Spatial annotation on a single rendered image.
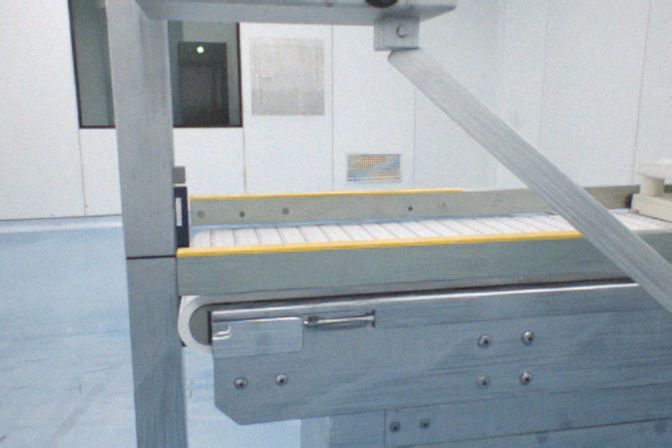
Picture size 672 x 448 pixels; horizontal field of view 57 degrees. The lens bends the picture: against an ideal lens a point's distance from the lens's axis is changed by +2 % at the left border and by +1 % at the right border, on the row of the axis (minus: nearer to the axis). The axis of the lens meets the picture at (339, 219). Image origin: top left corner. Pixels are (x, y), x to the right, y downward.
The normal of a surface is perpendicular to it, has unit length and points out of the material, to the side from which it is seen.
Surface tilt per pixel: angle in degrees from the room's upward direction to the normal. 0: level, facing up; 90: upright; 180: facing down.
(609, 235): 87
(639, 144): 90
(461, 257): 90
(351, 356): 90
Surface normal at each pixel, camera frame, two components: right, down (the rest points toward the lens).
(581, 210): -0.37, 0.12
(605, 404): 0.20, 0.18
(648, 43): -0.96, 0.05
